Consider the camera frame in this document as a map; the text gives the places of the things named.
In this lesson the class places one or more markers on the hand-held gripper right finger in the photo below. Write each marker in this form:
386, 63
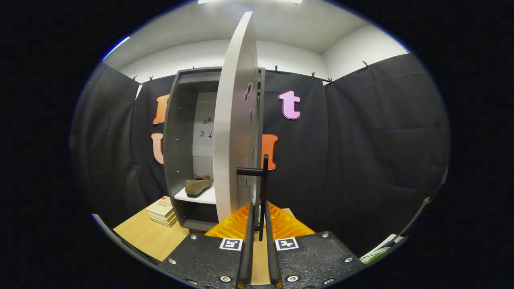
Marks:
273, 261

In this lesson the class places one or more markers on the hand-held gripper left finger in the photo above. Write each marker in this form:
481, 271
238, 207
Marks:
245, 261

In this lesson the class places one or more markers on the brown fuzzy shoe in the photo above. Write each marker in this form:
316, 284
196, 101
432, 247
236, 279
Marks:
197, 186

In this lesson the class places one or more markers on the grey shoe cabinet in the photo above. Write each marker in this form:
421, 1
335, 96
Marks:
176, 140

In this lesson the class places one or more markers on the white cabinet shelf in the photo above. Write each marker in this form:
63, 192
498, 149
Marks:
202, 196

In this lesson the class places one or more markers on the stack of books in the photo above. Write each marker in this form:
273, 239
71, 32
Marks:
161, 208

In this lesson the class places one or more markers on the white green paper sheet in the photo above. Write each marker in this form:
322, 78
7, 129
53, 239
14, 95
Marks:
377, 253

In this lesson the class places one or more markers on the black backdrop cloth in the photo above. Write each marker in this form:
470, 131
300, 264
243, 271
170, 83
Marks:
361, 160

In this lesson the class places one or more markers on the narrow ceiling light strip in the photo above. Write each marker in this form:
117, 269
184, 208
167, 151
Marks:
116, 47

